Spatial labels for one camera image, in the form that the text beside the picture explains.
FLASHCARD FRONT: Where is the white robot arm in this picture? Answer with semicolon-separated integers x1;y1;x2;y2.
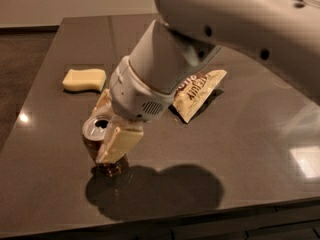
94;0;320;164

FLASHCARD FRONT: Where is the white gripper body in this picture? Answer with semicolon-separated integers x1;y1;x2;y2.
109;56;174;121

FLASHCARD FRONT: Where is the orange soda can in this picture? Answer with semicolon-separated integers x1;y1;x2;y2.
82;116;129;178

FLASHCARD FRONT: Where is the yellow sponge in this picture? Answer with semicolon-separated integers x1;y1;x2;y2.
62;69;106;92

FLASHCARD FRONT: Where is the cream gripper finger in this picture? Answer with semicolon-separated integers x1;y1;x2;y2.
92;89;113;116
95;127;144;164

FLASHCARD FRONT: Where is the brown and cream snack bag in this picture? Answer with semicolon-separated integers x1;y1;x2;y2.
173;69;227;123

